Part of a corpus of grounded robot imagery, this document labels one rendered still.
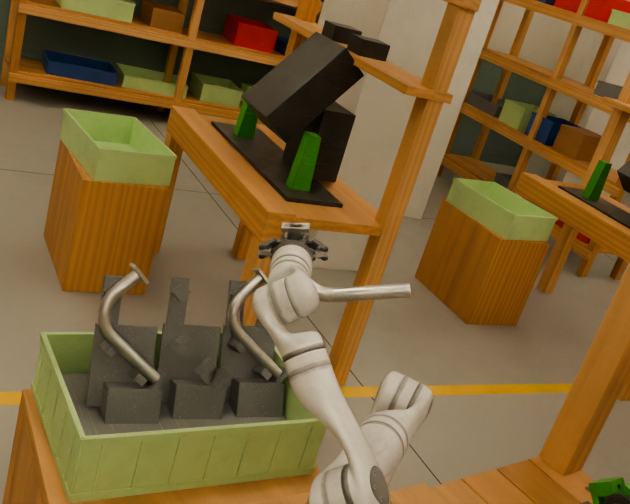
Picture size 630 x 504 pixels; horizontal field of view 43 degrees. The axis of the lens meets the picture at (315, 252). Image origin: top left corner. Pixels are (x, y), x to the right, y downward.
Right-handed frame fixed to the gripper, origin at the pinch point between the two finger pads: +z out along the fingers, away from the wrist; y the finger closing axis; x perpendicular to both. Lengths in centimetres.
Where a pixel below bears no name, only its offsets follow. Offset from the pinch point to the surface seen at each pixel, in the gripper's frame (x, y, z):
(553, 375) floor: 177, -147, 291
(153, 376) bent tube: 42, 34, 21
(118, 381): 44, 43, 22
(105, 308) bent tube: 24, 44, 20
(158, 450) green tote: 49, 29, 0
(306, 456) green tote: 63, -3, 21
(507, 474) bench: 73, -55, 32
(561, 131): 78, -216, 579
